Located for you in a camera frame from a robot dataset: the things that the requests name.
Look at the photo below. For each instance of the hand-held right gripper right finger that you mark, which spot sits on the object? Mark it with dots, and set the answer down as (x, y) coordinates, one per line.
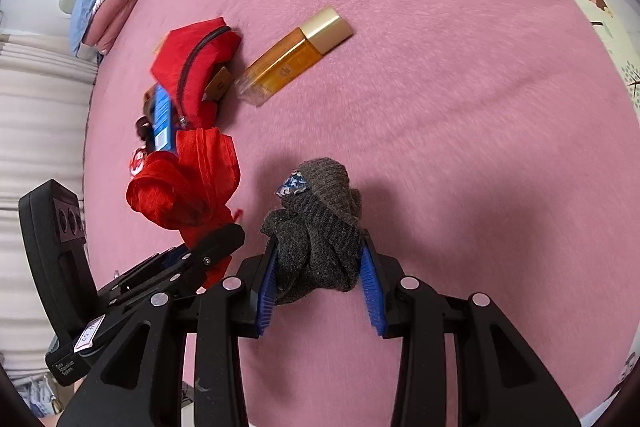
(371, 292)

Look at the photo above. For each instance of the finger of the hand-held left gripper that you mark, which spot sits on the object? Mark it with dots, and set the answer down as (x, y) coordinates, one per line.
(215, 249)
(150, 274)

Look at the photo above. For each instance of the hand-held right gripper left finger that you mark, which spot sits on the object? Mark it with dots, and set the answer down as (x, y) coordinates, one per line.
(266, 292)

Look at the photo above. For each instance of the grey knitted sock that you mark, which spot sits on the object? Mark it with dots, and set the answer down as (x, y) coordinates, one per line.
(320, 247)

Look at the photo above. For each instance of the red cloth bag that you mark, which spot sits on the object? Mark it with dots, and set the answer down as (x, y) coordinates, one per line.
(195, 177)

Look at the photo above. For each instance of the small blue foil wrapper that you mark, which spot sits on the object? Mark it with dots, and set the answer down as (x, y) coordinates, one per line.
(291, 185)

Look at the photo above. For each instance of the red and white wrapper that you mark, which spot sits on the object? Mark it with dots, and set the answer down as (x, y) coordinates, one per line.
(137, 161)

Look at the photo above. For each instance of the white curtain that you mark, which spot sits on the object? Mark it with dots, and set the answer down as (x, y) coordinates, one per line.
(40, 132)

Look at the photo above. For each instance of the small dark brown toy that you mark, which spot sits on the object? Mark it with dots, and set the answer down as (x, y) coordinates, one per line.
(143, 127)

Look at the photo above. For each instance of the small brown tag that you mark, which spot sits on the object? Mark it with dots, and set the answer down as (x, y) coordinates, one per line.
(220, 83)

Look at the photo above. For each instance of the pink blanket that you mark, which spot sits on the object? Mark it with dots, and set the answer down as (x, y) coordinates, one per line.
(425, 107)

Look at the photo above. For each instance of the amber bottle with gold cap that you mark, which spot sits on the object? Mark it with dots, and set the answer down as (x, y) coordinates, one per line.
(280, 67)

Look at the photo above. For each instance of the pink pillow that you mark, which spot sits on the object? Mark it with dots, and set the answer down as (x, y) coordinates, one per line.
(117, 17)

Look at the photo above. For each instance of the cream patterned floor mat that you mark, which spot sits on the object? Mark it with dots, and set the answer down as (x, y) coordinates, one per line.
(595, 2)

